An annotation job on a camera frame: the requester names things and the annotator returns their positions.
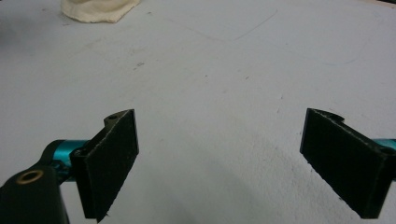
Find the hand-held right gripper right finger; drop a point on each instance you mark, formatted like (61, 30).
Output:
(345, 161)

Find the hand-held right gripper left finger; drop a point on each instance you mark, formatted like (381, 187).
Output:
(106, 161)

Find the cream patterned cloth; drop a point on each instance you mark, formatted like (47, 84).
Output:
(96, 9)

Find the white foam mat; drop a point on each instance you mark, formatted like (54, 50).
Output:
(218, 68)

